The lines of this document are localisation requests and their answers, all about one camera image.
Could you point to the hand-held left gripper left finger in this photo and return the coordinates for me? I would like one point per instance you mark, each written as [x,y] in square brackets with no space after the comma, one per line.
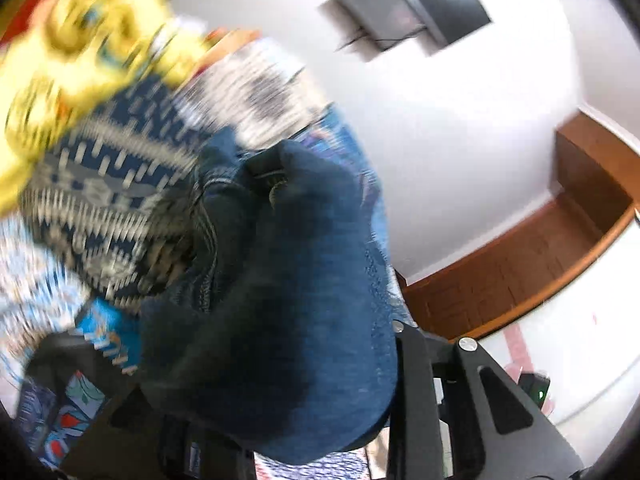
[135,417]

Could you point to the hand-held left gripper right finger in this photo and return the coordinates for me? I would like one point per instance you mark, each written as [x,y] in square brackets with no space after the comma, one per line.
[425,410]

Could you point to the blue denim jacket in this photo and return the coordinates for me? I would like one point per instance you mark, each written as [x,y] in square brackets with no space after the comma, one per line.
[280,310]

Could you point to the white wardrobe door pink hearts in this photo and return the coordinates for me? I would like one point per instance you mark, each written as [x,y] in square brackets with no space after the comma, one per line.
[575,340]

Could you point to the wooden overhead cabinet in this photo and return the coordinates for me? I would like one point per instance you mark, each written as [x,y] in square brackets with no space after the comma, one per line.
[595,170]

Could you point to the blue patchwork blanket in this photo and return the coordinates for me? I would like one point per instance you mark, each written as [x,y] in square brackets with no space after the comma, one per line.
[100,185]

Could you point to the yellow patterned blanket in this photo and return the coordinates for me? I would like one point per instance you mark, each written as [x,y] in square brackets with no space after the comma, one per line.
[85,25]

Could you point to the red cloth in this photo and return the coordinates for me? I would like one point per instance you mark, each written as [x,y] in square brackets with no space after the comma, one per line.
[25,0]

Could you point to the black wall television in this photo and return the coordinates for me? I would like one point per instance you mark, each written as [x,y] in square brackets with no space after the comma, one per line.
[440,5]

